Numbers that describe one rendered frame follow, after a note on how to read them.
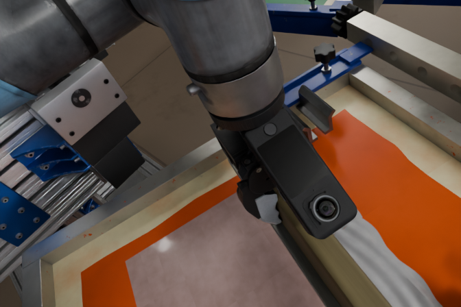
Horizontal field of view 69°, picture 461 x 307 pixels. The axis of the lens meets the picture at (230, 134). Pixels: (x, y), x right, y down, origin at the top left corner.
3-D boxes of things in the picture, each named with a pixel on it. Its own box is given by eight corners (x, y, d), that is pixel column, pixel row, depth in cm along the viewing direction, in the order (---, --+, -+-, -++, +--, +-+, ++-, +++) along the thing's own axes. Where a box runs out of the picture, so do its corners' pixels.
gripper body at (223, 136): (275, 125, 42) (252, 47, 34) (316, 170, 36) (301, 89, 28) (223, 157, 41) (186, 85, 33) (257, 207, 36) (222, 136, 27)
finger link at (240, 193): (275, 196, 41) (269, 149, 35) (282, 207, 40) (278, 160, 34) (241, 214, 40) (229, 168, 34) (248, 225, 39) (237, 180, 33)
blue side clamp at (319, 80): (247, 151, 71) (238, 130, 66) (237, 138, 75) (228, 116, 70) (362, 81, 74) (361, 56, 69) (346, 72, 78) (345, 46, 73)
